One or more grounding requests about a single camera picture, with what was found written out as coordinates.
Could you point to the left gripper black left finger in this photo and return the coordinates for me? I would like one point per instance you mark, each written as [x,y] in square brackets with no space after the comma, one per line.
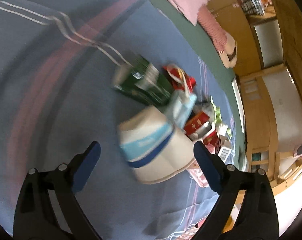
[47,207]

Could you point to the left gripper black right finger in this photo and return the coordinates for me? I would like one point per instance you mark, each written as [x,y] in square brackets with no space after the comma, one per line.
[257,219]

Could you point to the pink strawberry snack bag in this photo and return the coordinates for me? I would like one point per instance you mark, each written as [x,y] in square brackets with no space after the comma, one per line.
[198,177]

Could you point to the red cigarette box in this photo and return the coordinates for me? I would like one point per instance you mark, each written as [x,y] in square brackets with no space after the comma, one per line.
[196,122]

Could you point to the light blue cloth wipe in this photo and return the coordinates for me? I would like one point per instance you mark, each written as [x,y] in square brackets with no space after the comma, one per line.
[180,107]

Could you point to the white barcode box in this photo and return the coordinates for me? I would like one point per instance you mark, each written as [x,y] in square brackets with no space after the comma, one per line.
[225,151]

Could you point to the green paper scrap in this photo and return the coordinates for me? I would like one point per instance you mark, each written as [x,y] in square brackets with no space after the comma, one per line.
[221,127]

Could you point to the white blue paper cup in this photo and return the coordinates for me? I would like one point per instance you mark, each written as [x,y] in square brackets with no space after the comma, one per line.
[153,147]

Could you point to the grey crumpled wrapper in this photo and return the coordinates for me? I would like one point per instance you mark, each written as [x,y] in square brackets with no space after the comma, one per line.
[206,107]

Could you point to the red crumpled wrapper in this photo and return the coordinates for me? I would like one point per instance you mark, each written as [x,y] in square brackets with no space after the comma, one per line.
[178,78]

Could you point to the dark green snack bag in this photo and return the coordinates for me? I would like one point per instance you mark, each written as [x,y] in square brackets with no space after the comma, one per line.
[143,82]

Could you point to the blue striped blanket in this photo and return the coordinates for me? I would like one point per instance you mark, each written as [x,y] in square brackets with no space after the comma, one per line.
[56,97]

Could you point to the green bed sheet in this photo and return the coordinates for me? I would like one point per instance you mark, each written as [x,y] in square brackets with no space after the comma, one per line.
[218,77]

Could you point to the red striped plush doll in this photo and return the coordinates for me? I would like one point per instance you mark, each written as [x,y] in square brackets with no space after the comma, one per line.
[223,42]

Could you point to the wooden wardrobe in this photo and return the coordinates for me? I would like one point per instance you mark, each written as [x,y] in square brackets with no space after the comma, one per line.
[268,32]

